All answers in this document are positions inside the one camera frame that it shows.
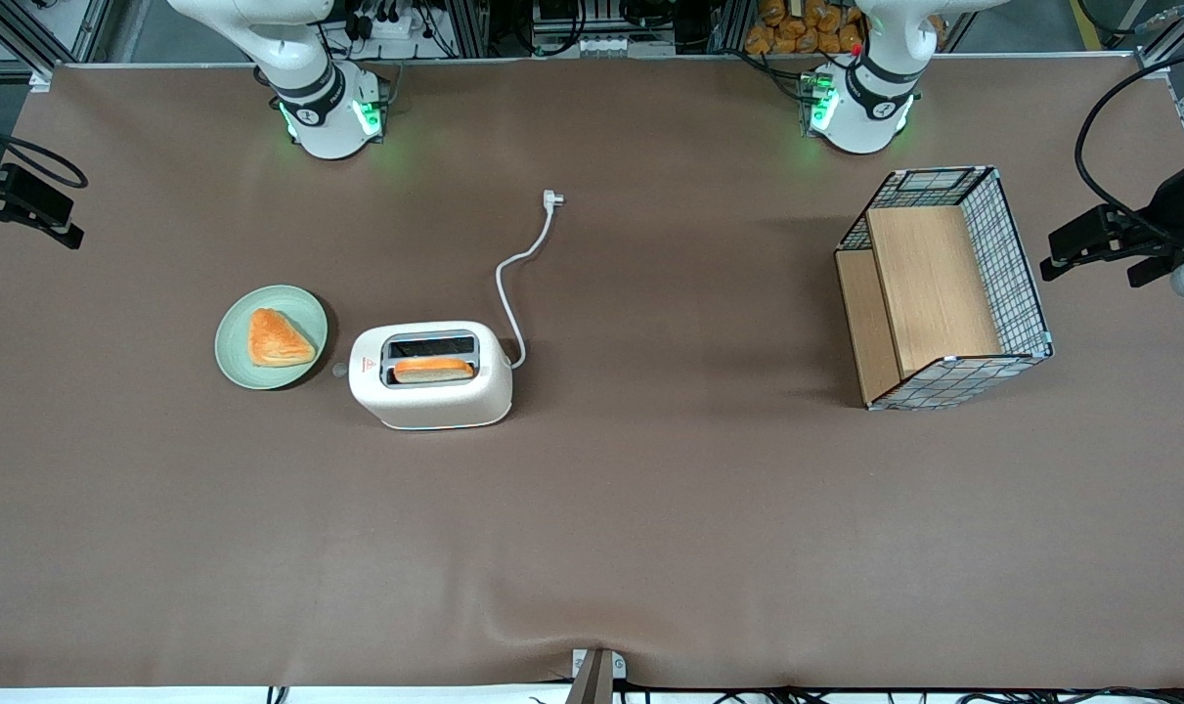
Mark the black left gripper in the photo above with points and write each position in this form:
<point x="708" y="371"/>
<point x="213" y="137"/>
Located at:
<point x="1166" y="208"/>

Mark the white two-slot toaster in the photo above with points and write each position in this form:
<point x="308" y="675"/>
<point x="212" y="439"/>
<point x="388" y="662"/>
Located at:
<point x="435" y="406"/>

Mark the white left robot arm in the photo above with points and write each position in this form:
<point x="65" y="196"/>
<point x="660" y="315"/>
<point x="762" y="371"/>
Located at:
<point x="870" y="108"/>

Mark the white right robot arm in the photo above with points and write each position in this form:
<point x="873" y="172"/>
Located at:
<point x="308" y="98"/>

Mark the light wooden shelf insert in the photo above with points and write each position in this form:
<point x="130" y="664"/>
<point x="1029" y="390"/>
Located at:
<point x="934" y="284"/>

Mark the pale green round plate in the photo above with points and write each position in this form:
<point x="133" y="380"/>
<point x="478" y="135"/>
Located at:
<point x="235" y="362"/>

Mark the triangular orange pastry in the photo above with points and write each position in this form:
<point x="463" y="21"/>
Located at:
<point x="274" y="342"/>

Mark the bag of orange bread rolls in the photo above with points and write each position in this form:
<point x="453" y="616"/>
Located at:
<point x="787" y="34"/>

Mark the white power strip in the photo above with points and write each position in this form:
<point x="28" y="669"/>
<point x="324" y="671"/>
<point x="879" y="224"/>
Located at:
<point x="396" y="27"/>

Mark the toast slice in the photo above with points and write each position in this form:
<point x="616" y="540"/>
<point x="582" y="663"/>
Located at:
<point x="433" y="371"/>

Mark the brown table cover mat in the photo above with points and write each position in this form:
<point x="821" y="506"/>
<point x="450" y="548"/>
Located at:
<point x="650" y="508"/>

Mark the white terminal block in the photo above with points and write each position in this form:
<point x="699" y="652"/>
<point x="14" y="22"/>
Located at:
<point x="611" y="45"/>

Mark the aluminium frame post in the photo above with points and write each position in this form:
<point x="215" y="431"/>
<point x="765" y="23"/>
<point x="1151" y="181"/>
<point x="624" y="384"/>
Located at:
<point x="730" y="24"/>
<point x="469" y="24"/>

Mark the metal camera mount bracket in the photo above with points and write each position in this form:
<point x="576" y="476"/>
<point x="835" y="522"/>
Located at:
<point x="596" y="684"/>

